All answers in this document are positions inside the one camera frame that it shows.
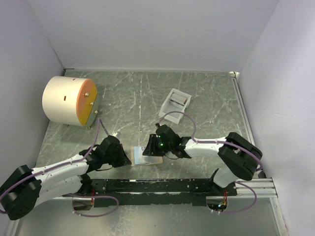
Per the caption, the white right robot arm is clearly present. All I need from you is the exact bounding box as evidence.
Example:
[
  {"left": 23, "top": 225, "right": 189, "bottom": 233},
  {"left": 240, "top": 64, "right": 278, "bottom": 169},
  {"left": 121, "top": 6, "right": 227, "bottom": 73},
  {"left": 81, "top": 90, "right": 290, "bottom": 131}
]
[{"left": 142, "top": 124, "right": 262, "bottom": 196}]

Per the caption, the white plastic card tray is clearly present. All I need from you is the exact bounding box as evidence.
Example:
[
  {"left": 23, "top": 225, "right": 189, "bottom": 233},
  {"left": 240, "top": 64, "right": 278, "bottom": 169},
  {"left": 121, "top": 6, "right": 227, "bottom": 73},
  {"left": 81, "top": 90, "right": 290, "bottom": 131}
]
[{"left": 159, "top": 88, "right": 191, "bottom": 124}]

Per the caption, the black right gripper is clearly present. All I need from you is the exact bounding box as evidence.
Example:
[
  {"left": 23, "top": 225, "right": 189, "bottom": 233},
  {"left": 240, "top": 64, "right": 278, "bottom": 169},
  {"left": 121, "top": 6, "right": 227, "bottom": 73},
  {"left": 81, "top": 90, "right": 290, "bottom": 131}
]
[{"left": 142, "top": 134, "right": 173, "bottom": 157}]

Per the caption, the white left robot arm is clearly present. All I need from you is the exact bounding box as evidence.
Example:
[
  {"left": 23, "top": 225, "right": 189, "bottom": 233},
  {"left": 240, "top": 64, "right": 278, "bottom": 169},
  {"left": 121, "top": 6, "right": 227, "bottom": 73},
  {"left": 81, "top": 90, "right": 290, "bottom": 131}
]
[{"left": 0, "top": 135, "right": 131, "bottom": 220}]

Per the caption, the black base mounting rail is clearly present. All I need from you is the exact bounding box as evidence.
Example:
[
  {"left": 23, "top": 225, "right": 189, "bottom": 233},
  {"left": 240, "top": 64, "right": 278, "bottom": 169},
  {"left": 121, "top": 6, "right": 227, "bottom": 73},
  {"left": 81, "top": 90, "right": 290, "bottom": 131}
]
[{"left": 75, "top": 178, "right": 237, "bottom": 206}]

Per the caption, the aluminium frame extrusion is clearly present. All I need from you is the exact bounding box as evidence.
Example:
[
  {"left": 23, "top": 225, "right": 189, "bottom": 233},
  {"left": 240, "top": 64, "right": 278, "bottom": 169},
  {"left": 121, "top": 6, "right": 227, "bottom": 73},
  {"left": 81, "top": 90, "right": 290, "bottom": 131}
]
[{"left": 19, "top": 71, "right": 278, "bottom": 199}]

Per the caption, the cream cylindrical drawer cabinet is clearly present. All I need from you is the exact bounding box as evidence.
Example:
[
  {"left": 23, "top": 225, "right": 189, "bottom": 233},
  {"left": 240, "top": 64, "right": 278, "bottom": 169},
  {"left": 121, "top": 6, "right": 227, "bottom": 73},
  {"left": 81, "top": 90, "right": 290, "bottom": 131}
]
[{"left": 42, "top": 76, "right": 99, "bottom": 127}]

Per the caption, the beige leather card holder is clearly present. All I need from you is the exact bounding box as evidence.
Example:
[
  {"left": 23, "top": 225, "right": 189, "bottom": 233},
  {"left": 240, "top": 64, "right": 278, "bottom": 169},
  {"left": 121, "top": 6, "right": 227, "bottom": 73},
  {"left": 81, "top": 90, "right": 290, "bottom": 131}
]
[{"left": 130, "top": 147, "right": 163, "bottom": 167}]

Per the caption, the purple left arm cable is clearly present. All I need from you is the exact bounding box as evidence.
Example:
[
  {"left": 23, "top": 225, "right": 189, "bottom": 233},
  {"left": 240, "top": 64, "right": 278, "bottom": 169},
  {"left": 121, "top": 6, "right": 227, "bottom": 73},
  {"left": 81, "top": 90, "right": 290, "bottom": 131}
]
[{"left": 0, "top": 118, "right": 110, "bottom": 213}]

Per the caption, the credit card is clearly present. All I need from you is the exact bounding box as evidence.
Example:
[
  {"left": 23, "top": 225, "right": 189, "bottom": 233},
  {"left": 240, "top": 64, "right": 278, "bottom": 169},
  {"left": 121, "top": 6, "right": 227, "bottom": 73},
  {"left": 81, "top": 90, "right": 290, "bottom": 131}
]
[{"left": 133, "top": 146, "right": 145, "bottom": 158}]

